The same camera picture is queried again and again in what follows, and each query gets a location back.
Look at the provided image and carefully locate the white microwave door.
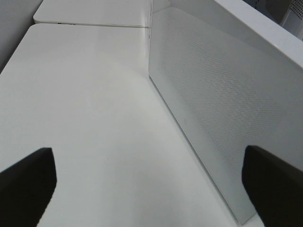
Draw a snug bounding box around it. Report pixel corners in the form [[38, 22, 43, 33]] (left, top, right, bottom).
[[149, 0, 303, 224]]

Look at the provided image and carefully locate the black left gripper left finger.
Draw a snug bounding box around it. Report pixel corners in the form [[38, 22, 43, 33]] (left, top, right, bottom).
[[0, 148, 57, 227]]

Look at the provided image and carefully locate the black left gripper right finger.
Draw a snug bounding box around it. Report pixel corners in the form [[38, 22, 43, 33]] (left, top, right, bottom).
[[241, 145, 303, 227]]

